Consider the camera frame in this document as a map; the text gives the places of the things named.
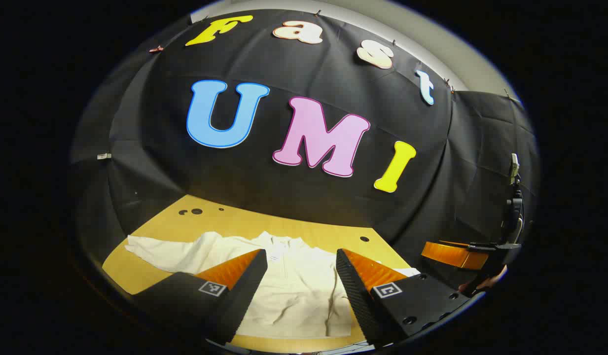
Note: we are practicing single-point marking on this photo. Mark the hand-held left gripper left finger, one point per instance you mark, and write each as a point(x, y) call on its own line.
point(244, 291)

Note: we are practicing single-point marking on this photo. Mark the small orange clip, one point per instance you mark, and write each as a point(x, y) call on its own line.
point(156, 49)

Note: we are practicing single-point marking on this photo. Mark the black backdrop cloth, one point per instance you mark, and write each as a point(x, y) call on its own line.
point(284, 64)

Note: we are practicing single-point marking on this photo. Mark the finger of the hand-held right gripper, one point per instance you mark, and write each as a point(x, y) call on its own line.
point(447, 254)

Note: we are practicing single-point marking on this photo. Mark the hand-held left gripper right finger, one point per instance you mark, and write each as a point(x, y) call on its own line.
point(355, 291)

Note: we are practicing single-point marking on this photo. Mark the cream sweatshirt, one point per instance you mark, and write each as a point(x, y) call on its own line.
point(294, 291)

